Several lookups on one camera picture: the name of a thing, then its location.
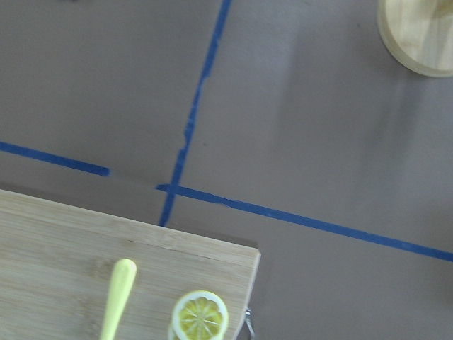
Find yellow plastic knife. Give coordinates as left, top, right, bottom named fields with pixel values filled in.
left=99, top=259, right=137, bottom=340

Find upper lemon slice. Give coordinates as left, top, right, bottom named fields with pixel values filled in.
left=167, top=290, right=229, bottom=339

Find wooden cutting board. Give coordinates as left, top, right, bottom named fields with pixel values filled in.
left=1, top=191, right=260, bottom=339

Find wooden mug tree stand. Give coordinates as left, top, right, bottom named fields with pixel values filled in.
left=377, top=1, right=452, bottom=78

